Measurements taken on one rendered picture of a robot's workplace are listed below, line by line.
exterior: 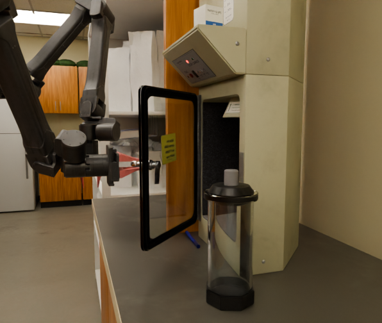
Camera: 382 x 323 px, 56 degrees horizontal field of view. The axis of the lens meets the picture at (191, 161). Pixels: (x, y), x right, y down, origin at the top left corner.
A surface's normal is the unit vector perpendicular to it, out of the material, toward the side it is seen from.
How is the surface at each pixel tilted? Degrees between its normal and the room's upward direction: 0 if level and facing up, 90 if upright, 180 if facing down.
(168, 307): 0
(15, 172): 90
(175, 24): 90
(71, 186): 90
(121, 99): 93
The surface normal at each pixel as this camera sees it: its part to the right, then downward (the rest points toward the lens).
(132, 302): 0.00, -0.99
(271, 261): 0.31, 0.11
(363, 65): -0.95, 0.04
